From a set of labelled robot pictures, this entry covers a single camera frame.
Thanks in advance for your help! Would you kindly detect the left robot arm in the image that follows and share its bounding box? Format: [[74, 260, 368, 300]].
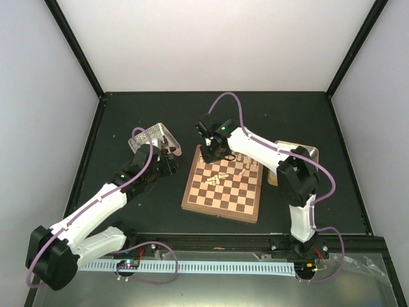
[[26, 144, 178, 290]]

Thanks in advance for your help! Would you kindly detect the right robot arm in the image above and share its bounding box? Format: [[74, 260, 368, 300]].
[[196, 114, 319, 258]]

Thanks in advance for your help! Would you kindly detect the wooden chess board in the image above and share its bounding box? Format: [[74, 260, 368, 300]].
[[181, 146, 263, 223]]

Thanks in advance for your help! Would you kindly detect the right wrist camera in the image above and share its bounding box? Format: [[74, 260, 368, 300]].
[[196, 113, 221, 139]]

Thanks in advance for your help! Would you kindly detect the pile of light chess pieces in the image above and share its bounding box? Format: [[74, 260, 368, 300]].
[[194, 153, 263, 187]]

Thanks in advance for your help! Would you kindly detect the light blue slotted cable duct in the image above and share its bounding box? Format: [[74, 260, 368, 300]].
[[81, 259, 295, 277]]

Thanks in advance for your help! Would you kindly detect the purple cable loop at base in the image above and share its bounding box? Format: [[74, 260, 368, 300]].
[[114, 241, 183, 285]]

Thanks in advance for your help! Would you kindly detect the black frame post right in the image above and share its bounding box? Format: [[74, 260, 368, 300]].
[[325, 0, 389, 98]]

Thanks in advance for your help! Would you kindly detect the black frame post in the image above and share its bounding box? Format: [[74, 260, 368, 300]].
[[44, 0, 105, 98], [325, 0, 389, 98]]

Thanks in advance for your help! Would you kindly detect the black frame post left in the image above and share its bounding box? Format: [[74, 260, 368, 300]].
[[44, 0, 105, 98]]

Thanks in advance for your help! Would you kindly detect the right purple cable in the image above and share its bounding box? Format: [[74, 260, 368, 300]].
[[207, 92, 337, 231]]

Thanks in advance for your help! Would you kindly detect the small circuit board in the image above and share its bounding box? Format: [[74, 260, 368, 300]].
[[116, 260, 139, 270]]

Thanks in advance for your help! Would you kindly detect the pink embossed tin box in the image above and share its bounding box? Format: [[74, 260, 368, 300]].
[[128, 123, 182, 157]]

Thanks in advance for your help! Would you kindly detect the pile of dark chess pieces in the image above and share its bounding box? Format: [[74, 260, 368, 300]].
[[161, 136, 176, 155]]

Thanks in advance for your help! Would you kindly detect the yellow tin box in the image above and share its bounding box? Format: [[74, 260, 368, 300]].
[[268, 140, 319, 186]]

